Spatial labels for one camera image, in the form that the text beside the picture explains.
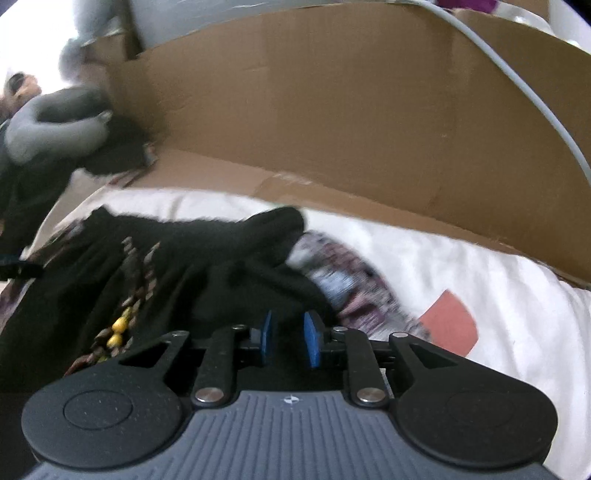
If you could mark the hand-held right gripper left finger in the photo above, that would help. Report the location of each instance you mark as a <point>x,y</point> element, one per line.
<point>267,339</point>

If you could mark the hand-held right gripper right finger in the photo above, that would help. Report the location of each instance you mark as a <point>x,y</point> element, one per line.
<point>314,339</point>

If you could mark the black knit floral-lined garment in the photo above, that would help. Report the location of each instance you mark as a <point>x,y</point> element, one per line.
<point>207,267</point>

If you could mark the white bear print blanket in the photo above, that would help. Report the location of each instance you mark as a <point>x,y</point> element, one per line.
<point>508,295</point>

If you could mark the large cardboard panel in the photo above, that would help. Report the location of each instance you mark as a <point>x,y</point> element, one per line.
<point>346,115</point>

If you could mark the dark cloth pile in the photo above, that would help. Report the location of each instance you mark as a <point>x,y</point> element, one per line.
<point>115,152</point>

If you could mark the grey neck pillow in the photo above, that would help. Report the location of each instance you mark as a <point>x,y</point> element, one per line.
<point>41,134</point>

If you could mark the small brown toy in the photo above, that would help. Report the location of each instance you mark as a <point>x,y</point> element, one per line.
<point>23,87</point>

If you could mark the purple floral cloth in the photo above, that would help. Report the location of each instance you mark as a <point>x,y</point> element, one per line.
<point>466,3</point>

